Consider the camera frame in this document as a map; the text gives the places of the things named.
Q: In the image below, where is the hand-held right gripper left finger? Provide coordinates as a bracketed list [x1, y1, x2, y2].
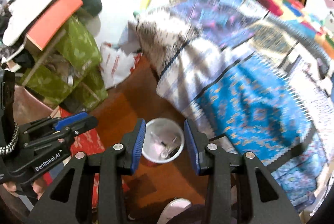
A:
[26, 118, 147, 224]

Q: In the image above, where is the white cloth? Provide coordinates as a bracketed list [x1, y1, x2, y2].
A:
[3, 0, 63, 46]

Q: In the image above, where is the white shoe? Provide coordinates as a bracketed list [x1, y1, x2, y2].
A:
[158, 199, 194, 224]

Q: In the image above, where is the orange box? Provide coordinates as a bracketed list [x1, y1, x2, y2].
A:
[25, 0, 83, 51]

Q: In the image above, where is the white plastic waste bin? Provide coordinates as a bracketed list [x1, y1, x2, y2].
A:
[142, 118, 185, 163]

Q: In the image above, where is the green patterned bag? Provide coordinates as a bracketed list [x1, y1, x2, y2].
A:
[19, 15, 109, 110]

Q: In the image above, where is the person's left hand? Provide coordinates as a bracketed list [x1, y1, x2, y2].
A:
[5, 178, 47, 200]

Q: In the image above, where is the blue patchwork blanket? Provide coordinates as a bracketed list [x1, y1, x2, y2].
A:
[128, 0, 334, 214]

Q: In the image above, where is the braided black-white cable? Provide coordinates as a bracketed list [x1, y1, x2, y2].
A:
[0, 122, 19, 155]

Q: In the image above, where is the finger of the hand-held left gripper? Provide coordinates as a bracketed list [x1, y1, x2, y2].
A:
[23, 117, 99, 152]
[20, 112, 90, 134]

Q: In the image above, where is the red patterned bag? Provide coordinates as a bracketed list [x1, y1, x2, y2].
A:
[43, 107, 131, 193]

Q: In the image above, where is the colourful patchwork quilt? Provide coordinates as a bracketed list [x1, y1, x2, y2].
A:
[223, 0, 334, 58]

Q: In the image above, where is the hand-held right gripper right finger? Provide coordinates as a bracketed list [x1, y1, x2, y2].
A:
[183, 120, 303, 224]

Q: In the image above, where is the white red-printed plastic bag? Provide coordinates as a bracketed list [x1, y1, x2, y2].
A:
[100, 42, 143, 89]

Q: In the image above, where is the wooden stick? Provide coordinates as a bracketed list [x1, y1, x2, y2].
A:
[26, 28, 67, 80]

